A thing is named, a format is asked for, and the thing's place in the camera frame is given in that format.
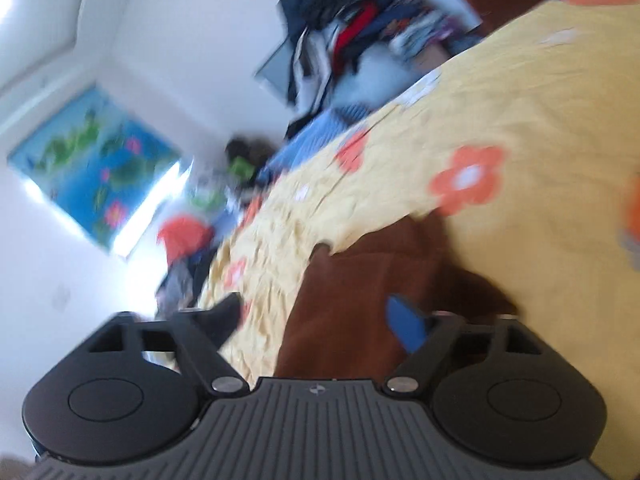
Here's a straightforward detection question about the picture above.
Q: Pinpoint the green plastic item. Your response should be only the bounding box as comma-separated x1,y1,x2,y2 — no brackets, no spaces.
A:
227,157,257,180

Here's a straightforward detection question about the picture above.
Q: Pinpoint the red cloth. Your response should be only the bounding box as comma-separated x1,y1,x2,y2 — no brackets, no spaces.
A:
157,214,217,267

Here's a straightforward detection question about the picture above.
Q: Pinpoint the dark bundle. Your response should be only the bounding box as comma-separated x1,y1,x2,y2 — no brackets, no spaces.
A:
225,136,277,162

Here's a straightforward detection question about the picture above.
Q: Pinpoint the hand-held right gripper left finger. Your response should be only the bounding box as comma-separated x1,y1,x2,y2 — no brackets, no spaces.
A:
87,292,247,395

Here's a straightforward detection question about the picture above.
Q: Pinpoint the yellow carrot print blanket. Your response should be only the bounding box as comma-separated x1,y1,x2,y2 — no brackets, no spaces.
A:
200,0,640,466

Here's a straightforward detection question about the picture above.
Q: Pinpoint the brown garment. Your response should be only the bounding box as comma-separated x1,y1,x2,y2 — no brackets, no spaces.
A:
275,214,519,380

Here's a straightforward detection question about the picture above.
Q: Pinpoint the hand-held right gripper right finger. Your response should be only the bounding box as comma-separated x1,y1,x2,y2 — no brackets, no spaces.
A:
385,294,544,394

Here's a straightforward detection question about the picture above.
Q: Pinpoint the pile of mixed clothes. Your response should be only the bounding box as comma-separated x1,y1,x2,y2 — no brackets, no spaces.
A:
277,0,485,113

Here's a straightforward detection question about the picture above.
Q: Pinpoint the blue striped sheet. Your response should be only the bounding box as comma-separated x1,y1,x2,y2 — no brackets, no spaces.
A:
264,104,382,182

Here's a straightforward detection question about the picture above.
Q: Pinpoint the grey flat panel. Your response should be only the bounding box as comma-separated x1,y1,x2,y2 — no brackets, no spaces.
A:
252,41,302,107

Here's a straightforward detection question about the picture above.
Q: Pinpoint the dark grey clothes heap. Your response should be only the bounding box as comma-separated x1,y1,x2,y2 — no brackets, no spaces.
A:
154,247,222,313

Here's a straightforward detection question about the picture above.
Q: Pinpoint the lotus pond wall poster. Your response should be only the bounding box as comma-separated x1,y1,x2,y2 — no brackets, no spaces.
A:
7,87,184,252

